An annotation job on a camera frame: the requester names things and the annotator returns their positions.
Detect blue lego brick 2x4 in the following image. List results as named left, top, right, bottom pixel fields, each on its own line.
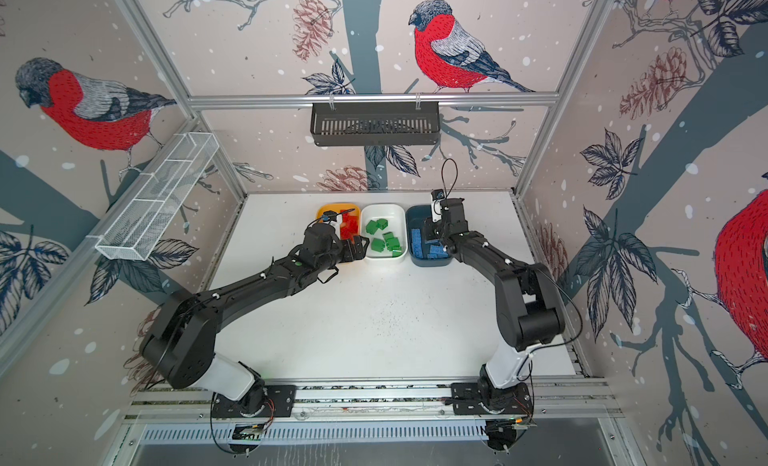
left=410, top=228, right=425, bottom=260

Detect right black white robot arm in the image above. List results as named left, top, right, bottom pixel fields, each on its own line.
left=422, top=190, right=565, bottom=402

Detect white mesh wall shelf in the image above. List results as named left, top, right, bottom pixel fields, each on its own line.
left=95, top=132, right=219, bottom=261

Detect dark teal plastic bin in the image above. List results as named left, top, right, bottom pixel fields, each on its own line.
left=406, top=205, right=452, bottom=268

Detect yellow plastic bin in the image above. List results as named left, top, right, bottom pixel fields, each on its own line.
left=317, top=203, right=361, bottom=241

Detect blue large lego cluster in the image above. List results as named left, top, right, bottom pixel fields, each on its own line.
left=424, top=243, right=450, bottom=261

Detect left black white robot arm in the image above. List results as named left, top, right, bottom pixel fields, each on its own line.
left=140, top=220, right=370, bottom=414

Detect red lego brick 2x4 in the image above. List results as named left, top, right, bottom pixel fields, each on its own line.
left=339, top=211, right=360, bottom=241

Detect black wire wall basket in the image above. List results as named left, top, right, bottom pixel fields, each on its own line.
left=310, top=102, right=441, bottom=147

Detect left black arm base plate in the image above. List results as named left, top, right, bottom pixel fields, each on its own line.
left=211, top=385, right=297, bottom=420

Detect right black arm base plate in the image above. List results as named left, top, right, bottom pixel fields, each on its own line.
left=444, top=378, right=533, bottom=416

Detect white plastic bin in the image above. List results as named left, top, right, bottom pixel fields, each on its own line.
left=361, top=204, right=408, bottom=264

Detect green small lego brick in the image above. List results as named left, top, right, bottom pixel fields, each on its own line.
left=371, top=238, right=387, bottom=253

